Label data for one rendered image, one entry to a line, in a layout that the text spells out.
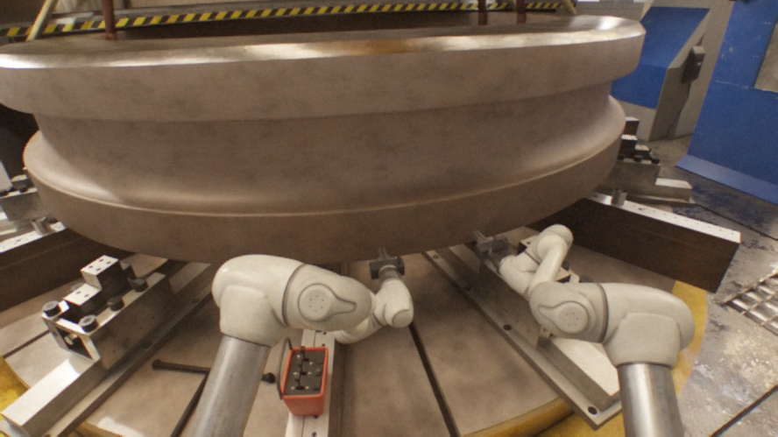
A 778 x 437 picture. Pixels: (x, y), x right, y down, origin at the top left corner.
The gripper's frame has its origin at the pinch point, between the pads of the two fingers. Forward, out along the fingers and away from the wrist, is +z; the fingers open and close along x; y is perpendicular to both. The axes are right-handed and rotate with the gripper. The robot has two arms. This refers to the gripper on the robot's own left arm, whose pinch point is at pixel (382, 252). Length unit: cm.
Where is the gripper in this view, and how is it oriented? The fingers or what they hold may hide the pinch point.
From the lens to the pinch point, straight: 155.7
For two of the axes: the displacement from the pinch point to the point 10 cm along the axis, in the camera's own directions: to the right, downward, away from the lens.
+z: -1.8, -4.5, 8.8
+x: -9.8, 1.0, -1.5
